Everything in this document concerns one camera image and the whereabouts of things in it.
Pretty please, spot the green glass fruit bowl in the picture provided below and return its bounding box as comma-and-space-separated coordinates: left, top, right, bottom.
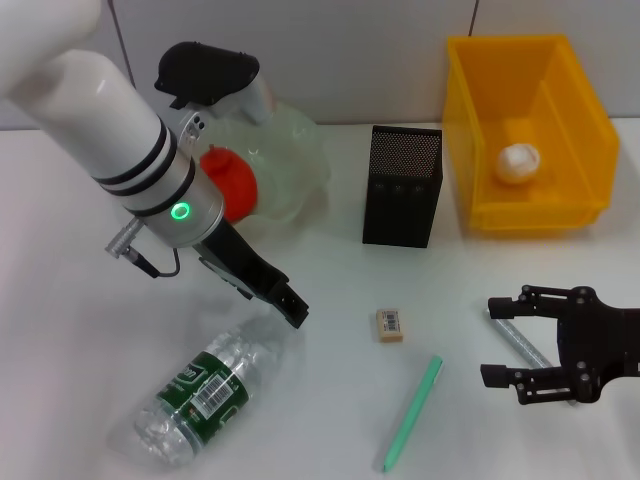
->
198, 101, 332, 237

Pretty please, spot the yellow plastic bin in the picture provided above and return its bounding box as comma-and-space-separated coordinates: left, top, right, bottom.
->
442, 33, 622, 237

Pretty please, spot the black mesh pen holder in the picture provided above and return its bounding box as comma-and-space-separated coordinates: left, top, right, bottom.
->
362, 125, 444, 250

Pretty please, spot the mint green pen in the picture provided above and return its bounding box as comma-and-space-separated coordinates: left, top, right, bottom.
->
381, 354, 445, 474

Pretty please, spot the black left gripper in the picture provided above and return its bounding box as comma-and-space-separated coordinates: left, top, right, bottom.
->
196, 219, 312, 330

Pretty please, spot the left arm cable with plug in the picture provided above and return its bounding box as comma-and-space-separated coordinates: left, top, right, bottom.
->
104, 218, 182, 279

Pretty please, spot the beige eraser with barcode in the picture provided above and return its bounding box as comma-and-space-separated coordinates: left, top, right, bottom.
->
375, 308, 406, 345

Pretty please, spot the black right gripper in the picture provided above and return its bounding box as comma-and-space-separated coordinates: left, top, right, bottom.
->
479, 284, 640, 407

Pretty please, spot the grey marker pen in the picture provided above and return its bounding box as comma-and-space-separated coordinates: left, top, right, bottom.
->
483, 308, 577, 407

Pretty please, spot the red orange toy fruit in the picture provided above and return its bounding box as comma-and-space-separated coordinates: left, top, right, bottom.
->
198, 143, 260, 225

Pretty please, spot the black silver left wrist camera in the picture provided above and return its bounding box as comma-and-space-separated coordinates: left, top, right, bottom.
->
153, 41, 277, 127

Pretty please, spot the white paper ball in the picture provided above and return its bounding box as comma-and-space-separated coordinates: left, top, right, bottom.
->
495, 142, 543, 186

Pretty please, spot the clear green label water bottle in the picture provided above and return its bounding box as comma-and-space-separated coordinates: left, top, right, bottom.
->
133, 310, 307, 469

